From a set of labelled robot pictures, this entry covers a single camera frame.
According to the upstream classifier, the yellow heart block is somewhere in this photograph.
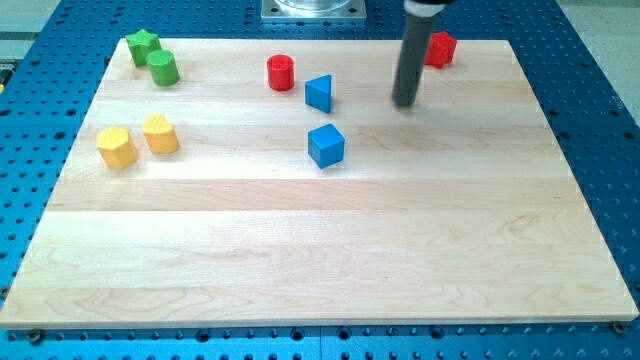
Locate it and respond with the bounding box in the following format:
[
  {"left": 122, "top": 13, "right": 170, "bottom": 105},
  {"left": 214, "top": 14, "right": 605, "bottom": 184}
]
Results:
[{"left": 143, "top": 113, "right": 180, "bottom": 154}]

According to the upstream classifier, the light wooden board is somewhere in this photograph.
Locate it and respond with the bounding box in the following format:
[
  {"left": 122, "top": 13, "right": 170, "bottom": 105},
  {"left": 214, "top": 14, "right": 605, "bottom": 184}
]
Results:
[{"left": 1, "top": 38, "right": 638, "bottom": 329}]

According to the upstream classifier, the green star block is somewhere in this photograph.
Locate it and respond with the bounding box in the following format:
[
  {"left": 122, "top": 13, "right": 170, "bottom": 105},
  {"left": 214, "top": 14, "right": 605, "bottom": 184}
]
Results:
[{"left": 125, "top": 29, "right": 161, "bottom": 67}]

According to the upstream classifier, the red cylinder block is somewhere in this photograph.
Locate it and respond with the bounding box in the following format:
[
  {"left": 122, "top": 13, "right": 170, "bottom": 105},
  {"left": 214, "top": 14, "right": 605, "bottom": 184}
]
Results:
[{"left": 266, "top": 54, "right": 295, "bottom": 91}]

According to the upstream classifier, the green cylinder block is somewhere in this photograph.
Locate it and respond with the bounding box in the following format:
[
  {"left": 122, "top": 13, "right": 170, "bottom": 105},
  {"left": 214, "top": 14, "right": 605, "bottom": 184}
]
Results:
[{"left": 146, "top": 49, "right": 180, "bottom": 87}]

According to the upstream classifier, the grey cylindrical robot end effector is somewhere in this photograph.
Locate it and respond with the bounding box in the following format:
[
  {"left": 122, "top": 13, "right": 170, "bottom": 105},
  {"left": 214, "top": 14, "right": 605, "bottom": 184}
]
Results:
[{"left": 391, "top": 0, "right": 450, "bottom": 107}]

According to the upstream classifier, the blue cube block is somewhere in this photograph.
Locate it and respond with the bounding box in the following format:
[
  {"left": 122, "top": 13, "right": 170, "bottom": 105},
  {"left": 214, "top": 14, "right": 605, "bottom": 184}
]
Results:
[{"left": 307, "top": 124, "right": 345, "bottom": 169}]

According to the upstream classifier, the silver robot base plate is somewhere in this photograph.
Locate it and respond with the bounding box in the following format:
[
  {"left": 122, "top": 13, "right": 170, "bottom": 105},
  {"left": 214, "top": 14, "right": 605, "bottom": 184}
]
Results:
[{"left": 261, "top": 0, "right": 367, "bottom": 21}]

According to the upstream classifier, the yellow hexagon block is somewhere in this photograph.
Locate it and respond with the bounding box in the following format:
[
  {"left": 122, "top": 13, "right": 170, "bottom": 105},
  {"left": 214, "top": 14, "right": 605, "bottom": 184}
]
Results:
[{"left": 96, "top": 126, "right": 137, "bottom": 169}]

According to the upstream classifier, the blue perforated metal table plate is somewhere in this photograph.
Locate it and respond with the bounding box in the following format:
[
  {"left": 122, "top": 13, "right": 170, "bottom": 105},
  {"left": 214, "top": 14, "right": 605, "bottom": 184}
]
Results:
[{"left": 1, "top": 1, "right": 639, "bottom": 359}]

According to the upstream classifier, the red star block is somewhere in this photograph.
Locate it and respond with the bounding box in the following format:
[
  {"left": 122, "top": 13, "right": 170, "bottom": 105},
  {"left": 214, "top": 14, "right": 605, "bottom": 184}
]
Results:
[{"left": 424, "top": 31, "right": 457, "bottom": 69}]

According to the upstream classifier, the blue triangle block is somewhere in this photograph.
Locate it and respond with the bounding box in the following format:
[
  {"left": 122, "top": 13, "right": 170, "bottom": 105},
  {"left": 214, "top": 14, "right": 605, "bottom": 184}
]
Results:
[{"left": 304, "top": 75, "right": 332, "bottom": 113}]

